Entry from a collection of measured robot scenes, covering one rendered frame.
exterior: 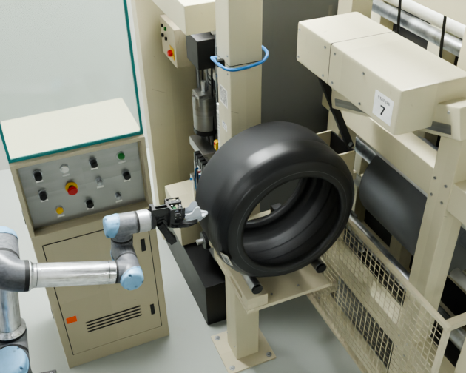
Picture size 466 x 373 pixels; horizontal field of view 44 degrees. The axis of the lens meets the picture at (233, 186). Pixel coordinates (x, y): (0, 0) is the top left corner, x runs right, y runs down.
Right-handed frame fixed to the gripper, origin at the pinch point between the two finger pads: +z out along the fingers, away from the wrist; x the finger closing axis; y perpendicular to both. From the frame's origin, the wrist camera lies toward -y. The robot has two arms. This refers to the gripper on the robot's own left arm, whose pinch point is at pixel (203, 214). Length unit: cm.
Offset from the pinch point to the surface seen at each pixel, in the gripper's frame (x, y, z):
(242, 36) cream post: 25, 55, 20
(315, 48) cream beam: 10, 55, 41
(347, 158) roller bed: 18, 3, 71
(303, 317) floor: 36, -114, 81
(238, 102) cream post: 24.8, 30.2, 21.0
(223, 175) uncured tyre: 0.8, 15.0, 6.3
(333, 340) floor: 16, -113, 88
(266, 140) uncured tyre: 2.0, 26.3, 22.2
